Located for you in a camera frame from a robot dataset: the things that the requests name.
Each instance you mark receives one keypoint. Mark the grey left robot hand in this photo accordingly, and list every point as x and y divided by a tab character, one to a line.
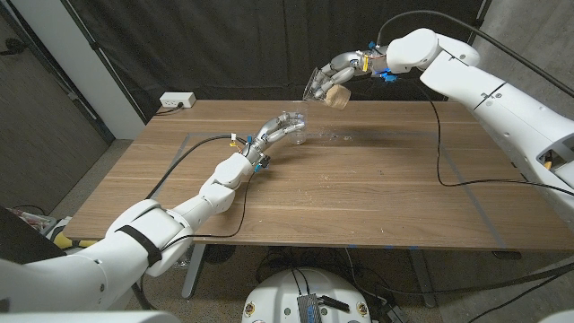
269	134

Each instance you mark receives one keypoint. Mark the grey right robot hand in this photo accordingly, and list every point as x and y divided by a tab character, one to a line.
350	63

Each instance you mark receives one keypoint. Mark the clear plastic cup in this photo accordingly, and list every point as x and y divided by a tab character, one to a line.
298	139
308	90

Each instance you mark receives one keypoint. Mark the brown granulated sugar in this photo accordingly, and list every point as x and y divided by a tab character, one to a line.
337	98

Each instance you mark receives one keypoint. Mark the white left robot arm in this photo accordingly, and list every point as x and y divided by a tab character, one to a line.
215	193

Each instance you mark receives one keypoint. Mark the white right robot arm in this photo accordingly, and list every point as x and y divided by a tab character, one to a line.
471	76

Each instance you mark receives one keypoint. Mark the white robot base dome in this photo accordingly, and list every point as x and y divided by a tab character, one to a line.
278	296

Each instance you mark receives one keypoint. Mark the white power strip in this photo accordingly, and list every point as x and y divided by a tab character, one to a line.
178	99

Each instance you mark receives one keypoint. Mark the black backdrop curtain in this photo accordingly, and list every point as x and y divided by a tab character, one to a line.
224	45

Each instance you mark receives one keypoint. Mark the black round floor fan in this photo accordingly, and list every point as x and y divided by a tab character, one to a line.
218	253

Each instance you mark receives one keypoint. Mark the black backdrop stand pole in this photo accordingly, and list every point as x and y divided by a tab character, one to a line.
103	58
482	13

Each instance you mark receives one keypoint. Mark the grey metal table leg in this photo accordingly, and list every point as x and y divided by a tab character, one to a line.
193	273
423	282

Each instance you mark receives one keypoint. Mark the grey finned electronics box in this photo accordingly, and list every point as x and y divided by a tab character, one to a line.
308	309

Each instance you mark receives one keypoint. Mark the black connector block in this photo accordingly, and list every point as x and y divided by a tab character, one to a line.
334	303

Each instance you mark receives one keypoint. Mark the yellow floor item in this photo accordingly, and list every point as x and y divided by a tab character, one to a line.
76	242

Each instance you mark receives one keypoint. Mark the printed clutter bag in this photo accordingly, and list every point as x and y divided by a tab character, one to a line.
38	220

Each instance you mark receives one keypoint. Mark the white robot torso edge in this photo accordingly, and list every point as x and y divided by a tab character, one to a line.
89	317

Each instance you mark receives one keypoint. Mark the black chair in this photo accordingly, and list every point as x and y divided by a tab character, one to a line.
22	238

